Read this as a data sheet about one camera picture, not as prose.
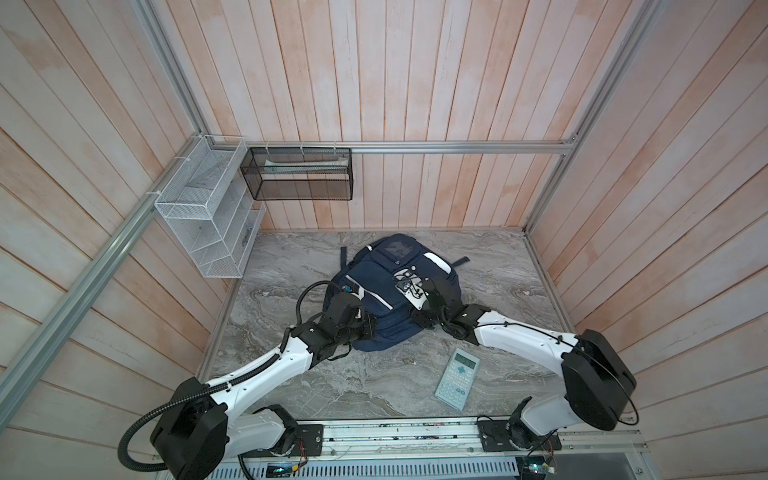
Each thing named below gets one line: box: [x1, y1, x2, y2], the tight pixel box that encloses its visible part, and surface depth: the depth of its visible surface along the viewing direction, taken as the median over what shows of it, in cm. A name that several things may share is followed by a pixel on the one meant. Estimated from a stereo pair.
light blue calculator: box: [434, 348, 481, 412], surface depth 83 cm
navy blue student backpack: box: [325, 233, 471, 352], surface depth 97 cm
